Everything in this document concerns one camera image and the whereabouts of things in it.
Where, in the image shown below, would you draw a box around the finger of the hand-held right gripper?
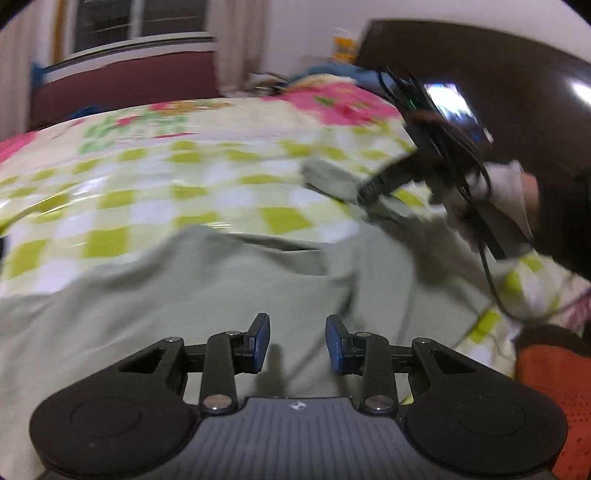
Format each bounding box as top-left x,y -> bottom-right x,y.
355,154 -> 431,219

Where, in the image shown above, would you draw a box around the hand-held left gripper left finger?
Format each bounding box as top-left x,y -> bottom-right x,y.
108,313 -> 271,416

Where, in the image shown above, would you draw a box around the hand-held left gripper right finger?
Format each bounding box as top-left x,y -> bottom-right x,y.
325,315 -> 485,416

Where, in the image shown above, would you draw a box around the light green pants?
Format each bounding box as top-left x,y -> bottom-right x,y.
0,157 -> 497,480

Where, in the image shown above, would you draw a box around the person's right hand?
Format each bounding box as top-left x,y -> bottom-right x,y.
445,159 -> 540,254

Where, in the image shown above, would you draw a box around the dark wooden headboard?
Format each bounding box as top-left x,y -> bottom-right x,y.
355,18 -> 591,185

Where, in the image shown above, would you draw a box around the pink floral quilt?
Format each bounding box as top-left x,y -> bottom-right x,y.
0,74 -> 402,162

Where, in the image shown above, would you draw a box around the yellow packet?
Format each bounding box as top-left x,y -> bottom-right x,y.
331,27 -> 362,64

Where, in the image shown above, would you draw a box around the green checkered plastic sheet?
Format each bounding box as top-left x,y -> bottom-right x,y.
0,97 -> 591,365

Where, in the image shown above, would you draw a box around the beige curtain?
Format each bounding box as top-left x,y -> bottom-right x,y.
0,9 -> 62,141
216,0 -> 272,97

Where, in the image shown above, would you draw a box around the orange mesh cloth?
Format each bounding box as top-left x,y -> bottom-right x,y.
514,342 -> 591,480

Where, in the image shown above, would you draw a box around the dark red headboard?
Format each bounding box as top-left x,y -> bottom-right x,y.
28,48 -> 223,129

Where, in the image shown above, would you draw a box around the window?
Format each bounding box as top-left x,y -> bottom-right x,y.
53,0 -> 218,61

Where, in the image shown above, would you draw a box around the black cable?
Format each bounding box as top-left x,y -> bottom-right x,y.
478,240 -> 525,324

